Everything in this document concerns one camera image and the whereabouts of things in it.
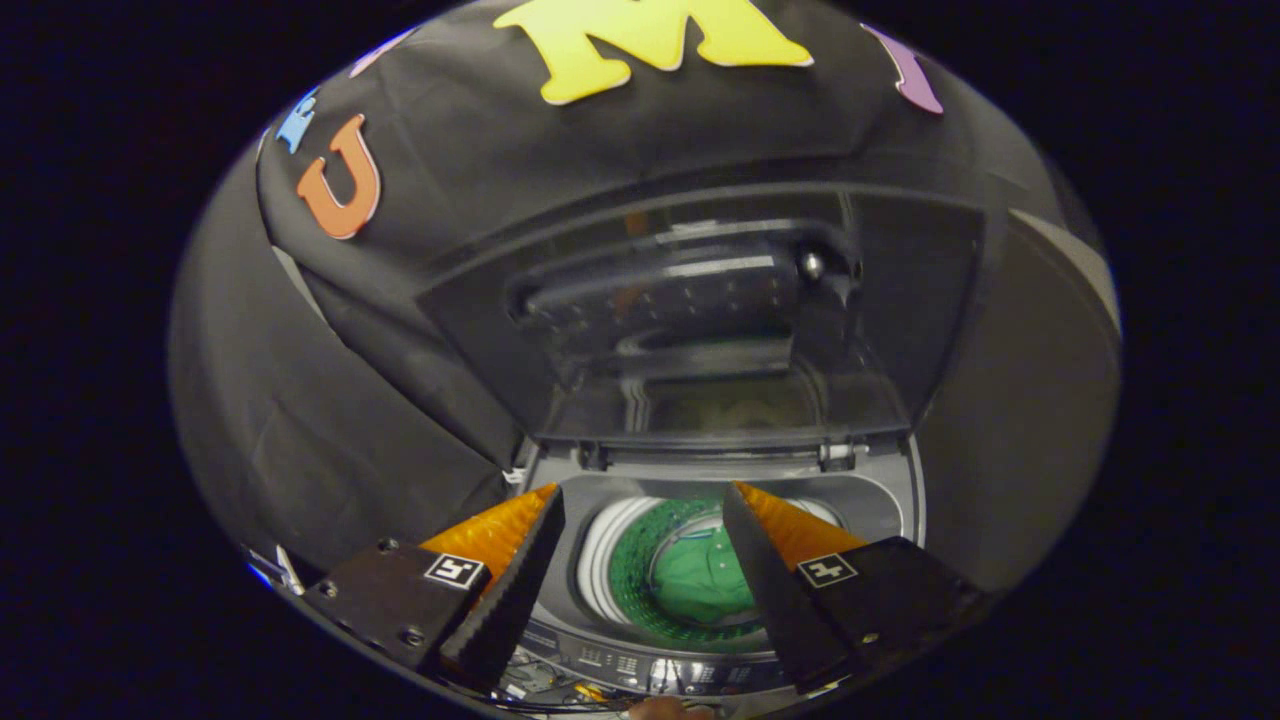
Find dark washing machine lid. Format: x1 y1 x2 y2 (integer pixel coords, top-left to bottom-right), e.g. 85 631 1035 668
415 183 986 446

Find tangled thin cables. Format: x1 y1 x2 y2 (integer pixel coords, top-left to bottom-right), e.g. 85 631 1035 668
497 655 626 713

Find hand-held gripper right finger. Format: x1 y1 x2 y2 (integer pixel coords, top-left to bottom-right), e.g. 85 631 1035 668
722 481 986 694

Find green polo shirt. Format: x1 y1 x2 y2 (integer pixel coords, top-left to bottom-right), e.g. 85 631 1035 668
650 530 757 627

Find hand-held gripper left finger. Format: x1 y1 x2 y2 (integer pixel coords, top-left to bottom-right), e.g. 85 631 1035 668
300 483 566 691

